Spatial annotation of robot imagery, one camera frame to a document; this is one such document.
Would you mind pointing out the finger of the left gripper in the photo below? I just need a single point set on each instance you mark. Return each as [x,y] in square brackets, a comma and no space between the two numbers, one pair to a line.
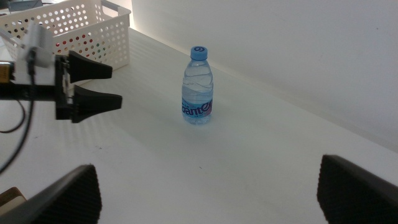
[93,104]
[87,70]

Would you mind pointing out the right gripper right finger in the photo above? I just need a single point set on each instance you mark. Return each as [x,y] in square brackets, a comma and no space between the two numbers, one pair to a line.
[357,196]

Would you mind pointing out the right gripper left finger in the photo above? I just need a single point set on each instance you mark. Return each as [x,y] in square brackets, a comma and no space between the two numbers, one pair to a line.
[68,199]

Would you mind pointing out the red cola can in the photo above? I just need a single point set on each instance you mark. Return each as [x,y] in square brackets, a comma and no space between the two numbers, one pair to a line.
[64,42]

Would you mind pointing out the clear water bottle blue cap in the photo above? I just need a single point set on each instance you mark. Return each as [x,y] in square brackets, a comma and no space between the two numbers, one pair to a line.
[197,93]

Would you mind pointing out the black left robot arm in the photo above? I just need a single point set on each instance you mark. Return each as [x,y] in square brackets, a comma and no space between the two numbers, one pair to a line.
[18,92]

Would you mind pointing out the white perforated plastic basket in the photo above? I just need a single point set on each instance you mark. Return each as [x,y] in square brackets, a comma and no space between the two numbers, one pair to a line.
[126,37]

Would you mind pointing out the tan wooden block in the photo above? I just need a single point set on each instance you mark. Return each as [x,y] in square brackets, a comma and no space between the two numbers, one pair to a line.
[9,199]

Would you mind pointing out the dark grey box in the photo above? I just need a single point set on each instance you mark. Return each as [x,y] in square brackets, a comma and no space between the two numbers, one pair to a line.
[25,4]

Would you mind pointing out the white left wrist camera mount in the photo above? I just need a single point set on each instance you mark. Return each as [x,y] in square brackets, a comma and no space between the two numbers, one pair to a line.
[42,67]

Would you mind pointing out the grey metal frame bar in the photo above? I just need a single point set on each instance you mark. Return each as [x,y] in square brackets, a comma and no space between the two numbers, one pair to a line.
[109,4]

